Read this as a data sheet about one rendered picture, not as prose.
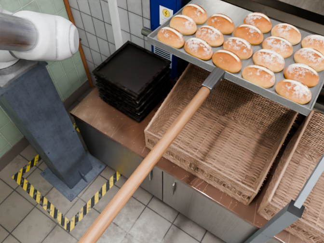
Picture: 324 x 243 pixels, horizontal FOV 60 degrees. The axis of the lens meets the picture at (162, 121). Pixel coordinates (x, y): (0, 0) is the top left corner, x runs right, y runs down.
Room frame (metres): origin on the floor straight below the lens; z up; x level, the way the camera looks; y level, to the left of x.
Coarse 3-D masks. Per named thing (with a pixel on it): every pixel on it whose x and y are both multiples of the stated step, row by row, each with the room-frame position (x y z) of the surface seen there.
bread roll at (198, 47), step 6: (186, 42) 0.72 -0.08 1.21; (192, 42) 0.71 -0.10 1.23; (198, 42) 0.70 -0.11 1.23; (204, 42) 0.70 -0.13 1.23; (186, 48) 0.71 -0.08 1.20; (192, 48) 0.69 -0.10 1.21; (198, 48) 0.68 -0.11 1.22; (204, 48) 0.68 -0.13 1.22; (210, 48) 0.69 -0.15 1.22; (192, 54) 0.68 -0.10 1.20; (198, 54) 0.67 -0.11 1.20; (204, 54) 0.67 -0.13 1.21; (210, 54) 0.67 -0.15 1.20
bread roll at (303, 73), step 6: (288, 66) 0.61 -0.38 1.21; (294, 66) 0.60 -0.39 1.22; (300, 66) 0.60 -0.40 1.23; (306, 66) 0.59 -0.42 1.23; (288, 72) 0.59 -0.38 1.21; (294, 72) 0.58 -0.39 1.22; (300, 72) 0.58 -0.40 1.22; (306, 72) 0.57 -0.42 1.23; (312, 72) 0.57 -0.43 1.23; (288, 78) 0.58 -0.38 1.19; (294, 78) 0.57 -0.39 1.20; (300, 78) 0.57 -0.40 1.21; (306, 78) 0.56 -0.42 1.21; (312, 78) 0.56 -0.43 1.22; (318, 78) 0.56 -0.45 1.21; (306, 84) 0.55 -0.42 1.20; (312, 84) 0.55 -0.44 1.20
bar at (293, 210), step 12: (312, 108) 0.50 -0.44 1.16; (312, 180) 0.33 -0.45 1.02; (300, 192) 0.31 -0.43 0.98; (288, 204) 0.29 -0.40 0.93; (300, 204) 0.28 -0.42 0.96; (276, 216) 0.28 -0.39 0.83; (288, 216) 0.25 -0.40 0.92; (300, 216) 0.24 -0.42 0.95; (264, 228) 0.27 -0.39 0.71; (276, 228) 0.25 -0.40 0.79; (252, 240) 0.26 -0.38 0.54; (264, 240) 0.25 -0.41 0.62
